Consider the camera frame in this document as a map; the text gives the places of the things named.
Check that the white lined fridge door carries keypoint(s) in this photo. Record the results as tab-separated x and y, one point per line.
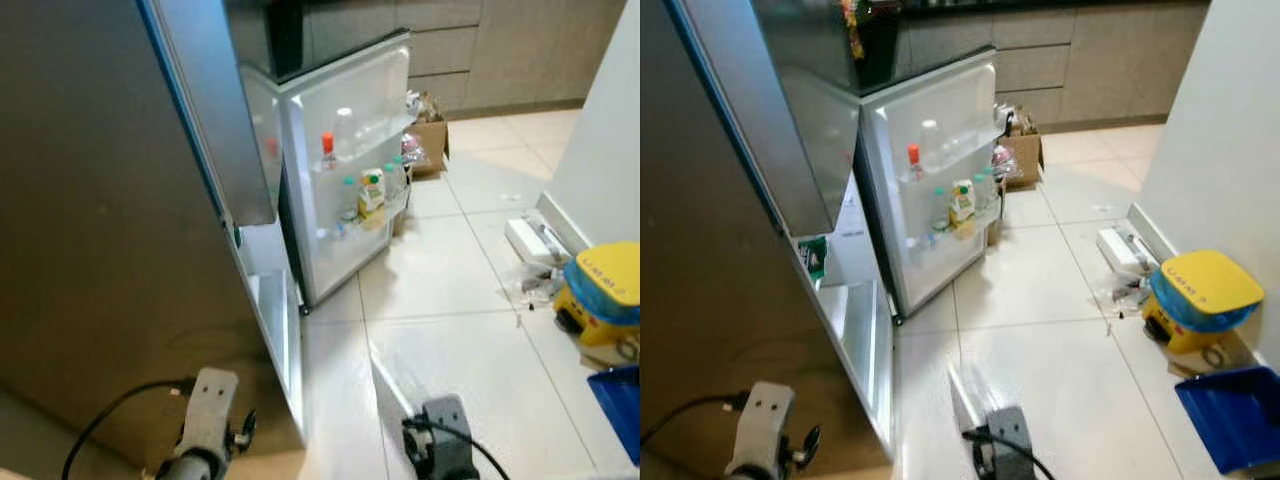
340	260
935	270

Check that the grey steel fridge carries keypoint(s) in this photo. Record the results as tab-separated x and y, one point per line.
100	220
720	250

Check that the blue plastic tray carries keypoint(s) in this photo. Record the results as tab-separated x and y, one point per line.
1235	420
620	410

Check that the green food packet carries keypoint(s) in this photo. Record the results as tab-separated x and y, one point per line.
814	258

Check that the clear crumpled plastic bag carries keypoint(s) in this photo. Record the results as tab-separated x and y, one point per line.
1120	298
530	285

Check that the white flat floor appliance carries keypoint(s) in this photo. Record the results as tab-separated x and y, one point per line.
530	240
1122	250

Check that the green capped clear bottle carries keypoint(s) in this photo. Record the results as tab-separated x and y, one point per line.
939	212
349	205

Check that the yellow white drink carton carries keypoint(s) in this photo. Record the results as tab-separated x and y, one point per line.
371	195
962	205

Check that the yellow bin with blue bag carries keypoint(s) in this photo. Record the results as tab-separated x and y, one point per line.
610	275
1210	280

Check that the small clear bottle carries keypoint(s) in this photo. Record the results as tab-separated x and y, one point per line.
985	192
395	180

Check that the red capped sauce bottle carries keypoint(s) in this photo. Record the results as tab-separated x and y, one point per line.
328	152
914	165

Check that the open cardboard box with bags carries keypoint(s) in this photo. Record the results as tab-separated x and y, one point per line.
432	145
1028	158

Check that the clear white capped bottle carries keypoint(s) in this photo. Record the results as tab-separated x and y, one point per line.
346	135
932	148

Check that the grey kitchen cabinets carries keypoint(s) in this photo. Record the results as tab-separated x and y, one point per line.
520	50
1100	60

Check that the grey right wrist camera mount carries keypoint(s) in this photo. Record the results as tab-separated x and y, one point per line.
1012	440
452	430

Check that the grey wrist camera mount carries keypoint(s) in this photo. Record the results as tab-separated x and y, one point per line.
208	410
762	425
452	430
1012	440

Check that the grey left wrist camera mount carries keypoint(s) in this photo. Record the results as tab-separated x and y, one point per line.
762	425
208	410

